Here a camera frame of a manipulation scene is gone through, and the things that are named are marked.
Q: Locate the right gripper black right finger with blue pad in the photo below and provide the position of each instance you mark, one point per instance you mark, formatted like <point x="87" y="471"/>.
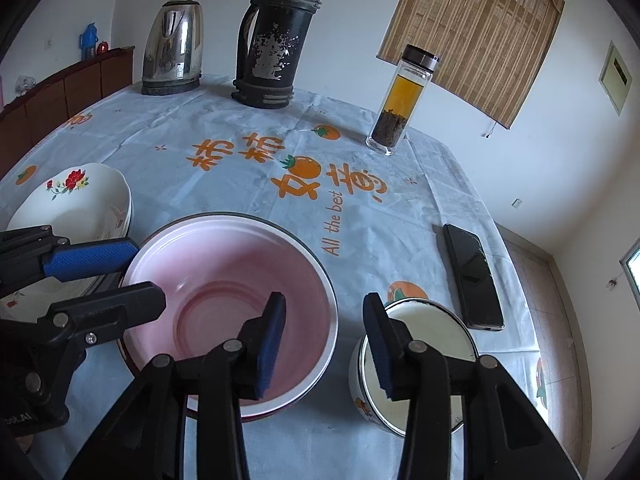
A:
<point x="504" y="435"/>

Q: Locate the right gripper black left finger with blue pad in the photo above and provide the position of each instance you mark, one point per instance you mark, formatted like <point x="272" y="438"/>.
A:
<point x="142" y="436"/>

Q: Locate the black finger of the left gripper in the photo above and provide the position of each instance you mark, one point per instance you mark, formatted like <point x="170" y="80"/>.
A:
<point x="71" y="327"/>

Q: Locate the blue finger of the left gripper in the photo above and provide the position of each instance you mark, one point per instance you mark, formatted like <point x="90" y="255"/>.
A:
<point x="74" y="262"/>

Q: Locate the white enamel bowl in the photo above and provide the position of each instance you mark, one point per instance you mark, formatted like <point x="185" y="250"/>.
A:
<point x="427" y="321"/>

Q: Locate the person's hand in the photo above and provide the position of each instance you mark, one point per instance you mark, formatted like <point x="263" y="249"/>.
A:
<point x="25" y="443"/>

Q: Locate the white floral plate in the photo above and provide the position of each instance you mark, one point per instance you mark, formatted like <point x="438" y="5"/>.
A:
<point x="84" y="204"/>

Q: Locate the pink bowl red rim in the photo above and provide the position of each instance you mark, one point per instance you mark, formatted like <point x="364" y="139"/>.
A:
<point x="217" y="271"/>

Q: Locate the black smartphone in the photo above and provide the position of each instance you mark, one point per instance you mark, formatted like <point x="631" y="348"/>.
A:
<point x="479" y="302"/>

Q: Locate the dark wooden cabinet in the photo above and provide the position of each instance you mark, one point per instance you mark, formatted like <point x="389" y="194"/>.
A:
<point x="30" y="118"/>

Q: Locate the small red object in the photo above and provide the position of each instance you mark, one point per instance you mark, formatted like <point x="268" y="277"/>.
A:
<point x="102" y="48"/>

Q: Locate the stainless steel electric kettle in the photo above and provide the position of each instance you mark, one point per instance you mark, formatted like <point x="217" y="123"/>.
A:
<point x="172" y="60"/>

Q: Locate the blue thermos jug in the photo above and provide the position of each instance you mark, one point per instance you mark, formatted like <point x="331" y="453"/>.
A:
<point x="88" y="40"/>

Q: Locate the white persimmon print tablecloth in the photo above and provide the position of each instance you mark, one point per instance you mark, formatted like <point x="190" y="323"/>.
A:
<point x="374" y="221"/>

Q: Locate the black thermos flask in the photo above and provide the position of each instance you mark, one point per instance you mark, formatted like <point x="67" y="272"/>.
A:
<point x="270" y="42"/>

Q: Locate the glass tea bottle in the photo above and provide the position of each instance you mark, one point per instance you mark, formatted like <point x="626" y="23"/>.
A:
<point x="414" y="72"/>

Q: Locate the bamboo window blind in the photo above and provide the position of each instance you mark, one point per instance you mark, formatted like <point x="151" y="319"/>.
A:
<point x="490" y="51"/>

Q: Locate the window with green frame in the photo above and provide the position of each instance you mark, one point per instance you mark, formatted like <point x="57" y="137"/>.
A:
<point x="631" y="267"/>

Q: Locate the beige wall panel box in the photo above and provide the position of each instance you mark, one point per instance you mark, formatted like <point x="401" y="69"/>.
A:
<point x="615" y="78"/>

